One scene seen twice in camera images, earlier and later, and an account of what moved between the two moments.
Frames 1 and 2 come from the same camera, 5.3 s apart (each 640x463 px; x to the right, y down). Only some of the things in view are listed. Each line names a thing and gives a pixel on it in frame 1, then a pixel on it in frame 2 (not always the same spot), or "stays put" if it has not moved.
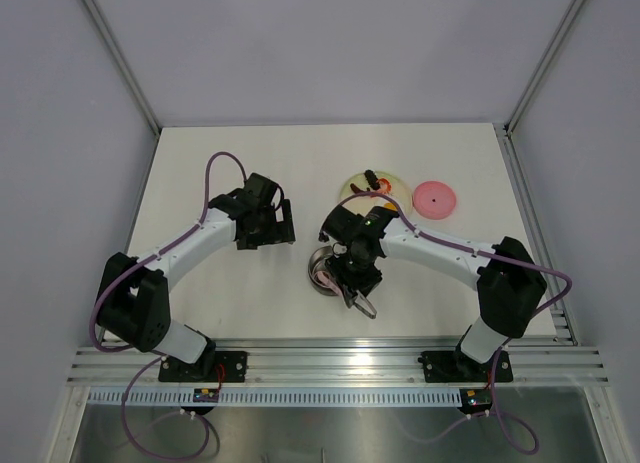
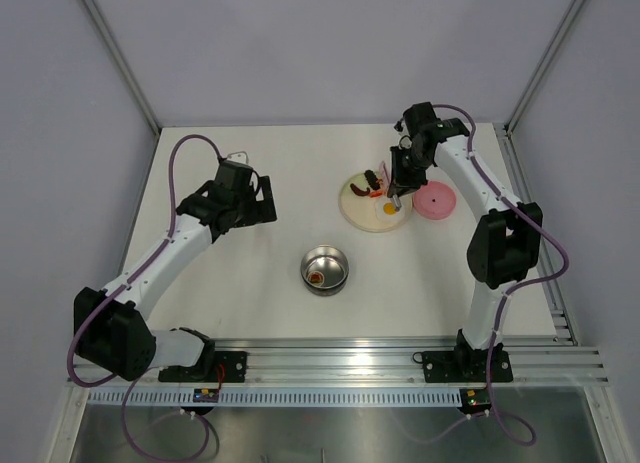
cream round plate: [399, 193] stays put
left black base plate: [213, 367] stays put
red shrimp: [385, 185] to [377, 193]
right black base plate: [454, 367] stays put
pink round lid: [434, 200] stays put
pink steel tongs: [323, 279] to [384, 175]
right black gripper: [365, 283] to [401, 182]
